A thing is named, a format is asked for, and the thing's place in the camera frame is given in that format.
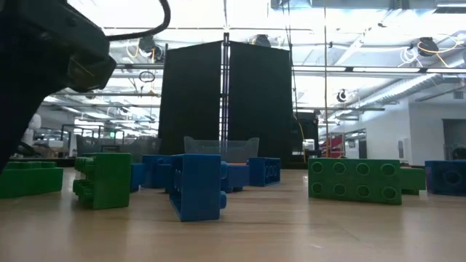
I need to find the hanging black cable loop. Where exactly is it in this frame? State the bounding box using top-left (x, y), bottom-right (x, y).
top-left (138, 70), bottom-right (157, 84)

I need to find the grey translucent plastic bin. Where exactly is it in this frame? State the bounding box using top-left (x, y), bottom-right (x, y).
top-left (183, 136), bottom-right (261, 164)
top-left (75, 134), bottom-right (162, 161)

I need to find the red tool cart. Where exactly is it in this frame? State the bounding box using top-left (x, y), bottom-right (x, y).
top-left (319, 134), bottom-right (346, 159)

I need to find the blue square toy brick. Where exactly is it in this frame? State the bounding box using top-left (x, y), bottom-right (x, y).
top-left (424, 159), bottom-right (466, 197)
top-left (130, 162), bottom-right (146, 193)
top-left (219, 162), bottom-right (251, 194)

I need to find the black partition panel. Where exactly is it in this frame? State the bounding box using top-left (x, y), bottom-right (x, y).
top-left (227, 41), bottom-right (294, 163)
top-left (157, 41), bottom-right (223, 157)

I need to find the blue long toy brick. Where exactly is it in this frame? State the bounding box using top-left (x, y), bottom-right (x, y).
top-left (248, 156), bottom-right (282, 188)
top-left (169, 154), bottom-right (228, 223)
top-left (141, 154), bottom-right (172, 189)

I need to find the yellow cable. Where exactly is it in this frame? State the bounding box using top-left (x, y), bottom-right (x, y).
top-left (293, 114), bottom-right (307, 163)

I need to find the green square toy brick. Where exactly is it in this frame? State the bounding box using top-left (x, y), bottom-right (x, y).
top-left (400, 166), bottom-right (427, 196)

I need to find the green long toy brick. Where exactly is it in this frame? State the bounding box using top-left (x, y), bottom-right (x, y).
top-left (307, 157), bottom-right (403, 206)
top-left (72, 152), bottom-right (133, 210)
top-left (0, 161), bottom-right (64, 199)

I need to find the black equipment cabinet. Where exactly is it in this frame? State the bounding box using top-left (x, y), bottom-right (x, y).
top-left (292, 111), bottom-right (320, 164)

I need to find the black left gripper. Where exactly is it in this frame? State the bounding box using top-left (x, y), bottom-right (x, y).
top-left (0, 0), bottom-right (110, 172)

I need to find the thin vertical pole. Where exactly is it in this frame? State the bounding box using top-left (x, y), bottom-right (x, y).
top-left (323, 0), bottom-right (329, 158)

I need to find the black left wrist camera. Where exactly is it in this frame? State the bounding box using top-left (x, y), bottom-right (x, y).
top-left (67, 38), bottom-right (118, 93)

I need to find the white robot figure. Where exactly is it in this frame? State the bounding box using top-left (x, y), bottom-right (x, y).
top-left (21, 113), bottom-right (42, 147)

